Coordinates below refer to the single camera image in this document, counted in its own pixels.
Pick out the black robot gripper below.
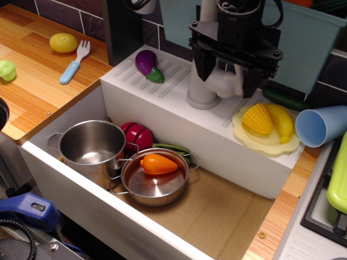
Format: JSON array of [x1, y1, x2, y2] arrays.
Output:
[[189, 1, 284, 99]]

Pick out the white toy faucet lever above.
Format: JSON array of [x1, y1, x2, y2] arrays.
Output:
[[206, 64, 244, 99]]

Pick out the grey toy faucet column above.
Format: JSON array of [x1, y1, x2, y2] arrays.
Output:
[[187, 0, 219, 110]]

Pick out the yellow toy corn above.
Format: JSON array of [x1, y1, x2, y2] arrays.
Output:
[[241, 103, 273, 135]]

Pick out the yellow toy banana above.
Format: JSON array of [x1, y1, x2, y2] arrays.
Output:
[[265, 104, 294, 144]]

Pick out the dark green toy cucumber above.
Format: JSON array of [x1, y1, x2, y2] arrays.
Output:
[[262, 87, 312, 112]]

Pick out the purple toy eggplant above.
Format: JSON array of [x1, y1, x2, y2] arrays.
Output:
[[135, 50, 165, 83]]

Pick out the pale yellow toy plate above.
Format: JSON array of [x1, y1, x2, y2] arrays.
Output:
[[232, 105, 300, 158]]

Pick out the teal plastic bin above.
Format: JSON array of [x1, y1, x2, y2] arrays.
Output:
[[160, 1, 346, 94]]

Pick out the green toy pea pods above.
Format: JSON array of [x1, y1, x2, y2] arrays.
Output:
[[152, 143, 192, 164]]

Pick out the light blue plastic cup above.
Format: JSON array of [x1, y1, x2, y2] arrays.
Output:
[[295, 105, 346, 148]]

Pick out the dark grey upright panel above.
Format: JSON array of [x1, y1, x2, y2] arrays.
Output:
[[101, 0, 144, 66]]

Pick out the magenta toy onion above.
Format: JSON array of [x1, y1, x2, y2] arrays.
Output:
[[120, 122, 154, 155]]

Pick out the orange toy carrot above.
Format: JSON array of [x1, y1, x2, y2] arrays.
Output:
[[140, 153, 178, 175]]

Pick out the shallow steel pot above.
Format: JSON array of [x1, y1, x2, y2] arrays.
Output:
[[109, 147, 199, 207]]

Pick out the white toy sink unit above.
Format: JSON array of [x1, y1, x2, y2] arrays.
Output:
[[20, 51, 304, 259]]

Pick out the white blue toy fork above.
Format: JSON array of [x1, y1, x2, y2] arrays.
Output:
[[60, 41, 91, 85]]

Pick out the tall steel pot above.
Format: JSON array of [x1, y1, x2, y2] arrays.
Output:
[[48, 120, 139, 190]]

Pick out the lime green plastic lid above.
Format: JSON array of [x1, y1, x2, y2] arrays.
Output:
[[326, 133, 346, 214]]

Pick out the yellow toy lemon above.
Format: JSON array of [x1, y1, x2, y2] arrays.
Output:
[[49, 33, 78, 53]]

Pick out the black toy stove grate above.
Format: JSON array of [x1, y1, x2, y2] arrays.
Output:
[[300, 139, 346, 247]]

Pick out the light green toy vegetable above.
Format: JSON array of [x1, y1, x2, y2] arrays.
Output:
[[1, 60, 16, 81]]

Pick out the blue clamp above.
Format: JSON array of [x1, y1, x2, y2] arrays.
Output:
[[1, 193, 60, 232]]

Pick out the black braided cable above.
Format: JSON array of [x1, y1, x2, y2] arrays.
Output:
[[0, 218, 37, 260]]

